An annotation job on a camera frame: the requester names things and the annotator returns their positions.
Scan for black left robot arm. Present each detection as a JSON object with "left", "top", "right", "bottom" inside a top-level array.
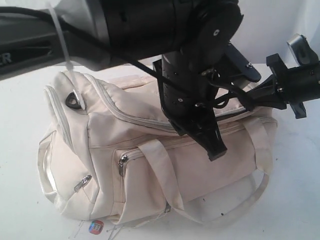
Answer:
[{"left": 0, "top": 0, "right": 243, "bottom": 161}]

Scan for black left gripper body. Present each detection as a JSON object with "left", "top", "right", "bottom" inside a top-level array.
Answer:
[{"left": 158, "top": 51, "right": 218, "bottom": 138}]

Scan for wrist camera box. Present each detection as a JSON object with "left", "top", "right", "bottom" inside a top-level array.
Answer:
[
  {"left": 217, "top": 42, "right": 262, "bottom": 89},
  {"left": 287, "top": 33, "right": 319, "bottom": 66}
]

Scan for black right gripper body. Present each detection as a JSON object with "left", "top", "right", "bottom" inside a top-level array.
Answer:
[{"left": 266, "top": 54, "right": 320, "bottom": 119}]

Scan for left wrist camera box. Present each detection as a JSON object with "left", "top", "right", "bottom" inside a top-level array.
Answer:
[{"left": 217, "top": 42, "right": 262, "bottom": 89}]

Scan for white cable tie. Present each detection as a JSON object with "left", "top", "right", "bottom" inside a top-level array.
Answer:
[{"left": 45, "top": 0, "right": 86, "bottom": 110}]

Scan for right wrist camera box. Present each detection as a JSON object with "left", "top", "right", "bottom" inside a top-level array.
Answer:
[{"left": 287, "top": 33, "right": 319, "bottom": 66}]

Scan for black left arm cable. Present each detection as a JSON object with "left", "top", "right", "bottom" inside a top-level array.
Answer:
[{"left": 0, "top": 6, "right": 256, "bottom": 111}]

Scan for cream fabric duffel bag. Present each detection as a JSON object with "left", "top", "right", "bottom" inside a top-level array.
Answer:
[{"left": 37, "top": 72, "right": 278, "bottom": 225}]

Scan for colourful sticker on table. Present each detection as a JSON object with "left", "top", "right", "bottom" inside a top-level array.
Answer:
[{"left": 89, "top": 218, "right": 104, "bottom": 231}]

